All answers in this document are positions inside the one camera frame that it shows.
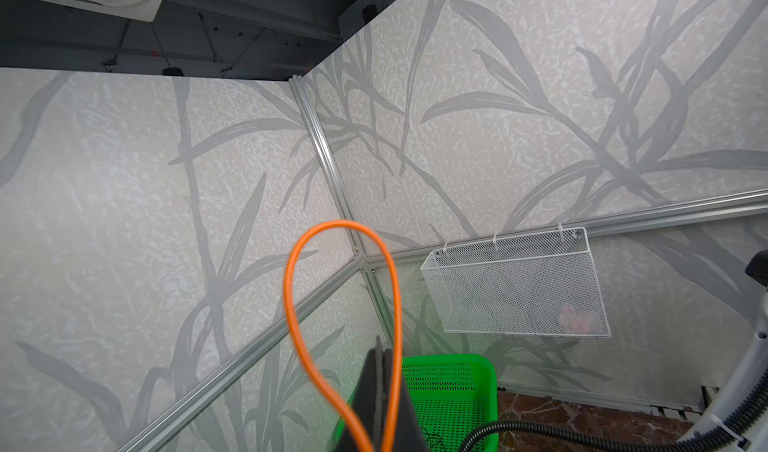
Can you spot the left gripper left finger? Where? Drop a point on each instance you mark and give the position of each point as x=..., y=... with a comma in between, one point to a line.
x=367, y=400

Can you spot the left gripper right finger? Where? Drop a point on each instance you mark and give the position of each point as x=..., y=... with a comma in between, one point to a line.
x=408, y=433

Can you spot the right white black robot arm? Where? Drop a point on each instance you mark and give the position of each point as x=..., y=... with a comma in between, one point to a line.
x=680, y=343

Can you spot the right green plastic basket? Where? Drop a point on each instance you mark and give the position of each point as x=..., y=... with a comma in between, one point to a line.
x=451, y=395

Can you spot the white wire mesh basket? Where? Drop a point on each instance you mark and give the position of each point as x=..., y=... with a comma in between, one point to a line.
x=538, y=284

